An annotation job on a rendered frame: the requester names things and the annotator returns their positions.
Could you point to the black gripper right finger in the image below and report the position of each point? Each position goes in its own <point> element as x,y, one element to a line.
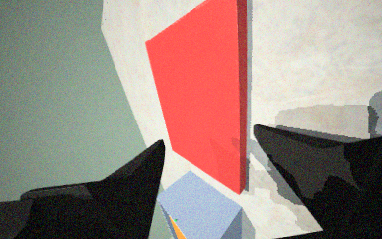
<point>329,177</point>

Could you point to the red lid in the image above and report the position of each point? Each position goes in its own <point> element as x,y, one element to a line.
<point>199,65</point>

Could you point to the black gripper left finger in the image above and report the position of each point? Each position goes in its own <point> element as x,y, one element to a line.
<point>124,201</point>

